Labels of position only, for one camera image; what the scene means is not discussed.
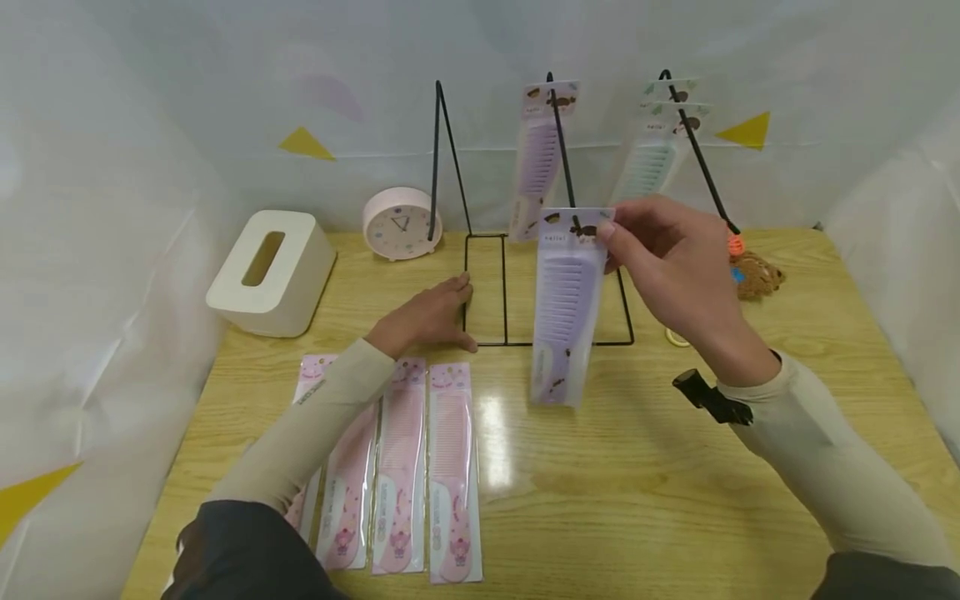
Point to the person's left fingers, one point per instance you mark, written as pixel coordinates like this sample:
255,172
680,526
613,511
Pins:
457,292

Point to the black wrist band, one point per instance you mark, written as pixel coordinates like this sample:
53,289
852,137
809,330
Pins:
712,402

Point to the pink round clock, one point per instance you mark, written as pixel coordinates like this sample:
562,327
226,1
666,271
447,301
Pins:
397,227

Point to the person's right thumb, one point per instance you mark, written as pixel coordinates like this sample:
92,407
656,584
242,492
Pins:
619,237

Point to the person's left forearm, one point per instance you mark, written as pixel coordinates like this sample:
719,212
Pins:
300,442

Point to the person's left thumb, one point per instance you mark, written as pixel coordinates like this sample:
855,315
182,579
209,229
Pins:
456,341

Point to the person's left hand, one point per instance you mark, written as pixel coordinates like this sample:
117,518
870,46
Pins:
420,321

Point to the person's right hand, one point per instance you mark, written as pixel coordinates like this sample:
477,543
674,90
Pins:
686,283

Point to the cream tissue box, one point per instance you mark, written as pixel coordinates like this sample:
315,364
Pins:
270,275

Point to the purple comb packet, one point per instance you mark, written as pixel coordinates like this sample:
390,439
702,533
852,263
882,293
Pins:
536,158
566,308

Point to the pink comb packet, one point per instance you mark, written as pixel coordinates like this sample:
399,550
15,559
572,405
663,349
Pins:
309,371
399,467
346,500
452,475

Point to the person's right forearm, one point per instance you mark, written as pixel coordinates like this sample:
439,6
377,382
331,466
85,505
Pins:
832,458

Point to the person's right index finger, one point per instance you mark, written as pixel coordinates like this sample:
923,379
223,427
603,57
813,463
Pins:
645,208

